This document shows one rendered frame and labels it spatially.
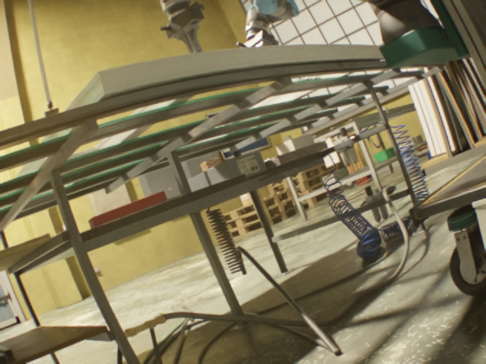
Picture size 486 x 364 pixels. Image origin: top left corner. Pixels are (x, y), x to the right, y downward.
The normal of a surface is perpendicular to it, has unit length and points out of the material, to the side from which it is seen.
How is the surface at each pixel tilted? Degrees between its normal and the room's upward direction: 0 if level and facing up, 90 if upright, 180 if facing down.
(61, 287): 90
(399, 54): 90
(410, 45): 90
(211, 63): 90
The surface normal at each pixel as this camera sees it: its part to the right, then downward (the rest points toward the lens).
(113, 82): 0.63, -0.27
